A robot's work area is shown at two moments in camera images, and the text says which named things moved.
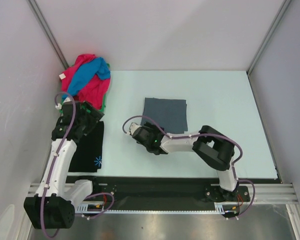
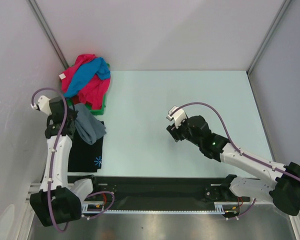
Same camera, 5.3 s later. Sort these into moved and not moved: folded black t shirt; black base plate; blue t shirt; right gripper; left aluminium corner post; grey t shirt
Moved: right gripper; grey t shirt
Not moved: left aluminium corner post; blue t shirt; black base plate; folded black t shirt
